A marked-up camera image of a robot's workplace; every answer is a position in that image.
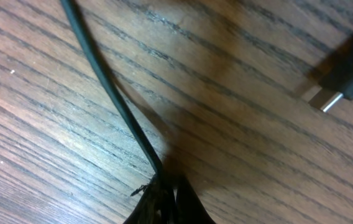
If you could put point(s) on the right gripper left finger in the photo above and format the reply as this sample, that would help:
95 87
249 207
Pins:
156 205

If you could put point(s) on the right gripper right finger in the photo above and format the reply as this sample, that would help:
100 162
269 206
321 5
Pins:
190 208

